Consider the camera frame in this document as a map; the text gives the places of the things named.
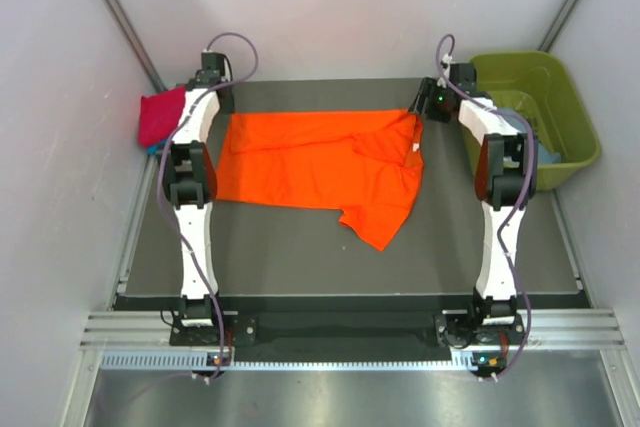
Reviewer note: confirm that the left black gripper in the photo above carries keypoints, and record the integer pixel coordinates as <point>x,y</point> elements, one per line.
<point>227,106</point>

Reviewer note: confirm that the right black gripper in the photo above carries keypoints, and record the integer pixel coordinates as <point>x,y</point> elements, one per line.
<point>428,89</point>

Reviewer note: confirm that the orange t shirt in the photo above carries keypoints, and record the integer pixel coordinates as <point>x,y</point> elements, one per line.
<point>365,164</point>

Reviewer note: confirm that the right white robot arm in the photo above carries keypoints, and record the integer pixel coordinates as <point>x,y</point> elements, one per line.
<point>504,183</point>

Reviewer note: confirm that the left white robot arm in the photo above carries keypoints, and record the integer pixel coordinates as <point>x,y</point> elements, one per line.
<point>189,185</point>

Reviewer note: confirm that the folded pink t shirt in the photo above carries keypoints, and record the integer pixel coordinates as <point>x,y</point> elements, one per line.
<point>159,115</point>

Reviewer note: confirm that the folded teal t shirt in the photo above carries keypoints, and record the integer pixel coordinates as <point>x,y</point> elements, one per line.
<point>153,149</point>

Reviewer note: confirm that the olive green plastic bin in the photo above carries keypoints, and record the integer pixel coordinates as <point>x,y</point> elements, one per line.
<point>538,87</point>

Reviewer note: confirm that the light blue t shirt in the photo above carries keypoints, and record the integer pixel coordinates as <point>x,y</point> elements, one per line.
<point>544,155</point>

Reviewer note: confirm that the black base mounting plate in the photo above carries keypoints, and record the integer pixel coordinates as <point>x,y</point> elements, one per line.
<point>335,330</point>

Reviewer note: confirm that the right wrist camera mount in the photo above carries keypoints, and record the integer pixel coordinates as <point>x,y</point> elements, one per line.
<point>444,69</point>

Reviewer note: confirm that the slotted grey cable duct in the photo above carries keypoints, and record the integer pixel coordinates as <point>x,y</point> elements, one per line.
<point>206,361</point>

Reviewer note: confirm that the aluminium frame rail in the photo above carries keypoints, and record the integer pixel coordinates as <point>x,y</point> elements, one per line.
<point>571,329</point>

